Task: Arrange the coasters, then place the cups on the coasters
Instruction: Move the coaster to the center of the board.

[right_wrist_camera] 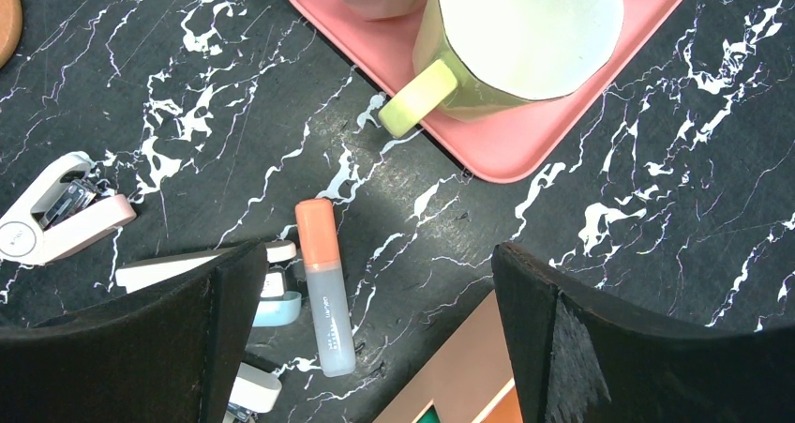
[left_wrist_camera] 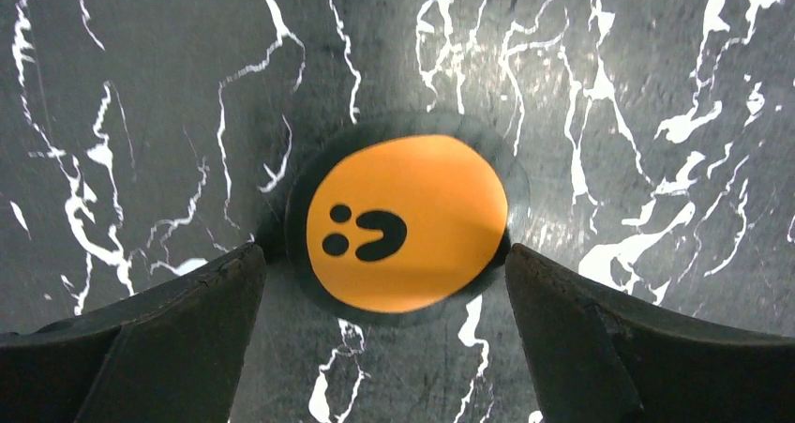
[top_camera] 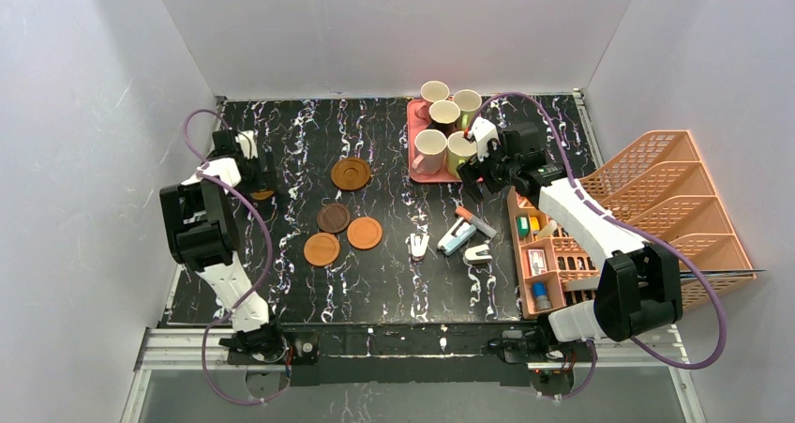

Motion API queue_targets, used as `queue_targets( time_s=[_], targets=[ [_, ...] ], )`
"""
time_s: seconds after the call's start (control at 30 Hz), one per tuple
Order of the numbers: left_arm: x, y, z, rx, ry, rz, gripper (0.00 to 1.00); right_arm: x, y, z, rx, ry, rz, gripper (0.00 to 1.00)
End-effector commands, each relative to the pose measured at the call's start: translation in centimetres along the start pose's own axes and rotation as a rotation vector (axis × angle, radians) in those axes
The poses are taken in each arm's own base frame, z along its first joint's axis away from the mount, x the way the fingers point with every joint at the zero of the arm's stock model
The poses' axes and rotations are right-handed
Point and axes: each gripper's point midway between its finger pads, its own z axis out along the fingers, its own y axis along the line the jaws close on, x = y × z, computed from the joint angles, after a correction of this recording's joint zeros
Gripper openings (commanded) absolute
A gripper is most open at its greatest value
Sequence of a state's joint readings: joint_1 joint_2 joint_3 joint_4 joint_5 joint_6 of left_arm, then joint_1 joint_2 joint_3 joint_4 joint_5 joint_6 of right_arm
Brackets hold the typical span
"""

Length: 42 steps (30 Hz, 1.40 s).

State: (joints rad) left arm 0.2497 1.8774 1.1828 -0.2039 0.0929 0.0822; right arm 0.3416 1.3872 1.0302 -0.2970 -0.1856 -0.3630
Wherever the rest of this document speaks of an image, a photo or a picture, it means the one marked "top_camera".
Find small orange coaster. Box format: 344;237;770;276
250;190;276;202

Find dark brown coaster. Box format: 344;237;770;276
316;203;351;234

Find brown saucer coaster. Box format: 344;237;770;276
331;157;371;191

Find pink tray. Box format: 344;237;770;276
407;99;460;183

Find light orange coaster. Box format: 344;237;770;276
347;217;383;250

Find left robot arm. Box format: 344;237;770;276
159;129;288;363

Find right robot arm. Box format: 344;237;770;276
457;117;683;346

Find orange wooden coaster front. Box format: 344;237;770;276
303;233;340;267

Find green mug front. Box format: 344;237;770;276
445;131;477;179

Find green mug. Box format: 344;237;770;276
453;89;483;130
445;131;477;179

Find green eraser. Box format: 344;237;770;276
516;216;531;238

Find green mug rear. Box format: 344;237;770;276
453;89;483;130

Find orange grey marker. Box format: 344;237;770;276
456;206;498;239

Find dark brown mug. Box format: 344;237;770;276
428;99;461;135

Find pink mug front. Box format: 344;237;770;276
411;129;447;175

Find pink mug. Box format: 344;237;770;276
411;129;447;175
414;81;450;121

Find blue white stapler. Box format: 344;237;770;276
437;217;477;256

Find white red card box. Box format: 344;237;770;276
526;249;548;277

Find white stapler right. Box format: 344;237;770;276
462;242;493;266

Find pink mug rear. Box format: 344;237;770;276
414;81;450;121

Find small white stapler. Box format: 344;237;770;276
408;233;429;262

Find orange file organizer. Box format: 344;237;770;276
507;130;757;319

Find blue stamp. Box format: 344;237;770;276
531;282;552;312

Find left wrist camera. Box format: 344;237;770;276
236;130;258;159

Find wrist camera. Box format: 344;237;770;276
464;116;499;160
236;130;258;159

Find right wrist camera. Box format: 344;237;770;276
464;116;499;160

